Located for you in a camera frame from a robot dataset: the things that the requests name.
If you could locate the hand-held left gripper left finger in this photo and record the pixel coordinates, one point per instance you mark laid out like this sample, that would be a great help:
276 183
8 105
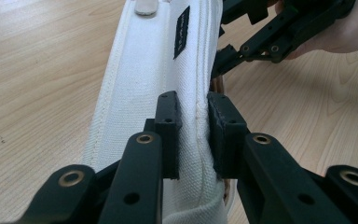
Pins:
143 174

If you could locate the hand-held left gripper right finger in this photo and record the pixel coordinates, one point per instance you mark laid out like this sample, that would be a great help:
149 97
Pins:
261 174

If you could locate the cream canvas pencil case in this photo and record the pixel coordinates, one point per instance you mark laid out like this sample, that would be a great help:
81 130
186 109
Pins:
136 77

